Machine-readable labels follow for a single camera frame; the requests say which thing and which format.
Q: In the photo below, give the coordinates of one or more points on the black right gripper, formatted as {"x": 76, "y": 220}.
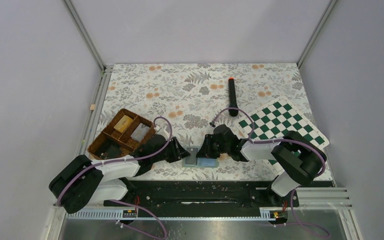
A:
{"x": 205, "y": 150}

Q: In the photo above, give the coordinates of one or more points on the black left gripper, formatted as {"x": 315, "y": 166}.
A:
{"x": 178, "y": 152}

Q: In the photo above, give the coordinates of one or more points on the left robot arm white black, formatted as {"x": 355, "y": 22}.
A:
{"x": 84, "y": 181}

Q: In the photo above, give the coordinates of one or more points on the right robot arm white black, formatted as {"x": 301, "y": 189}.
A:
{"x": 300, "y": 160}

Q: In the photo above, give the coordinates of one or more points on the white card in basket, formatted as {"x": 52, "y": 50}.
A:
{"x": 139, "y": 133}

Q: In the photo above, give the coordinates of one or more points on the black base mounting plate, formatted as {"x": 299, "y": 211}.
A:
{"x": 167, "y": 195}

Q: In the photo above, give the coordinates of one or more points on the black microphone orange tip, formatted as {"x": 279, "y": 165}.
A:
{"x": 233, "y": 106}

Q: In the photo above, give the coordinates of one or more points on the floral patterned table mat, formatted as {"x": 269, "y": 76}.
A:
{"x": 190, "y": 95}

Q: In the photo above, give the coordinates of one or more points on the brown wicker basket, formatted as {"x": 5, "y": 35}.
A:
{"x": 111, "y": 136}

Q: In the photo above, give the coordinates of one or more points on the yellow block in basket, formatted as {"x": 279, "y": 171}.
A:
{"x": 123, "y": 123}

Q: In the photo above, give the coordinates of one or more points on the green white chessboard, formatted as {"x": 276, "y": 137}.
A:
{"x": 276, "y": 118}

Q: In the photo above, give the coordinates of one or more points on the aluminium cable duct rail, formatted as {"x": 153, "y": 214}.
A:
{"x": 128, "y": 214}

